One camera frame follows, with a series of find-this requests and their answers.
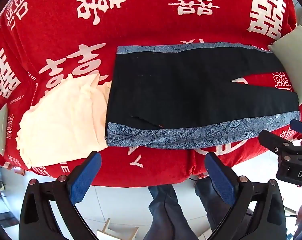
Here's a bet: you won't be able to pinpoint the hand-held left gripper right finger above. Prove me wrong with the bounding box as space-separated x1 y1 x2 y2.
205 152 288 240

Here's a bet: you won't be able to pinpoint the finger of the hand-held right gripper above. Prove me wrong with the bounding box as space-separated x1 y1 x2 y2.
258 129 295 157
290 119 302 140

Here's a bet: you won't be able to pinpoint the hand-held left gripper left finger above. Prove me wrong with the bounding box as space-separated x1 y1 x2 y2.
19 151 103 240

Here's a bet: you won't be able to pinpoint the black pants with blue trim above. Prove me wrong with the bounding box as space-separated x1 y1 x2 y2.
105 42 301 148

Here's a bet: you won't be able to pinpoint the cream folded garment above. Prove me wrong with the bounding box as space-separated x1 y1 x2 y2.
16 74 113 169

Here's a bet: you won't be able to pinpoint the wooden stool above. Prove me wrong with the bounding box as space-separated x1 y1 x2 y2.
97 219 139 240

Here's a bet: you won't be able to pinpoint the person's left leg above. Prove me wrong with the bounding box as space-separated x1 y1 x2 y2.
143 184 191 240

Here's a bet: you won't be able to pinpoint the red printed blanket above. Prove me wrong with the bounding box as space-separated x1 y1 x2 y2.
0 0 302 188

